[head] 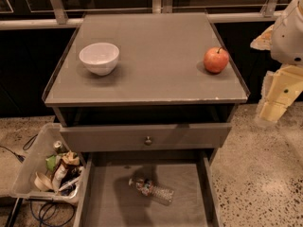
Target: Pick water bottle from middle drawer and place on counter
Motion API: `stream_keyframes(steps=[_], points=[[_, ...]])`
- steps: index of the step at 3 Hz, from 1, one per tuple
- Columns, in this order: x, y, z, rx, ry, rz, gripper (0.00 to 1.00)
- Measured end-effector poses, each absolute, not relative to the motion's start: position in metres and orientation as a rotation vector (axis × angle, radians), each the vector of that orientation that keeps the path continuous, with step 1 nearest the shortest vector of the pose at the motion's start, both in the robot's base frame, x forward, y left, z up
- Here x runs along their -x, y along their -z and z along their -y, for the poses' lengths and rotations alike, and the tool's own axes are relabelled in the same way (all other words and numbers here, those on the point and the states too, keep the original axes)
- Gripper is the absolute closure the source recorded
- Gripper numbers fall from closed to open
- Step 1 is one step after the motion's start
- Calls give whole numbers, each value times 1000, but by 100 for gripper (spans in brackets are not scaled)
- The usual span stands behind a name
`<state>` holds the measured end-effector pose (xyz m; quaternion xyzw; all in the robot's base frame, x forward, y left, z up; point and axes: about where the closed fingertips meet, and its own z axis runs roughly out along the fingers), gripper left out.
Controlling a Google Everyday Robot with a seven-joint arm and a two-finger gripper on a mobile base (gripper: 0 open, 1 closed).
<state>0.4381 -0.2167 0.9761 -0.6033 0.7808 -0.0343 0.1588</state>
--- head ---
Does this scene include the brown white bottle in bin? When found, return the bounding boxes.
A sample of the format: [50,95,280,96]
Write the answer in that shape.
[51,151,80,192]

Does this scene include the grey cabinet counter top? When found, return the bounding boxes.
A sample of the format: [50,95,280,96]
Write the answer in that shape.
[44,13,248,107]

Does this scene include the metal railing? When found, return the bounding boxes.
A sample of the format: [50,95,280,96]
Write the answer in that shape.
[0,0,285,31]

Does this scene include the metal can in bin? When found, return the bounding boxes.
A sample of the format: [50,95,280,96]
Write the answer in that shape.
[53,141,67,153]

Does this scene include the clear plastic water bottle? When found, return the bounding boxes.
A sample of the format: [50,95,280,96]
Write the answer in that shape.
[129,178,174,206]

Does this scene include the white ceramic bowl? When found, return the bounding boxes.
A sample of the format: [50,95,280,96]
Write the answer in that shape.
[79,43,119,76]

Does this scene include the black cable on floor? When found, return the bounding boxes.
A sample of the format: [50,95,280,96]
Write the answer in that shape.
[0,133,39,163]

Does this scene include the clear plastic bin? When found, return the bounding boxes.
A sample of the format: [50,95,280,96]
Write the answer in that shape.
[10,123,79,205]

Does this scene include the grey open middle drawer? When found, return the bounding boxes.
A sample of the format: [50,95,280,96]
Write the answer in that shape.
[73,149,223,227]

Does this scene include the green item in bin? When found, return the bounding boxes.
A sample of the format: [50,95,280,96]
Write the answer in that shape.
[45,155,57,171]

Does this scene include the red apple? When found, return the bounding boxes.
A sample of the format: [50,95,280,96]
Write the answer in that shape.
[204,47,229,74]

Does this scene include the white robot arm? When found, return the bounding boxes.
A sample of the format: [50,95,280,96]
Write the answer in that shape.
[250,0,303,127]

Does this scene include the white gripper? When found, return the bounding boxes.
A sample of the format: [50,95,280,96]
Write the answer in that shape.
[250,26,303,127]

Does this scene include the white cup in bin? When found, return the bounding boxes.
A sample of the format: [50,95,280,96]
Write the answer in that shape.
[34,172,53,192]

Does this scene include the blue cable on floor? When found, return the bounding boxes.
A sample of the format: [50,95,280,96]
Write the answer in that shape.
[29,200,77,227]

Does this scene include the grey upper drawer with knob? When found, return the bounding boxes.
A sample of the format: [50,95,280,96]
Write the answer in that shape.
[60,123,231,152]

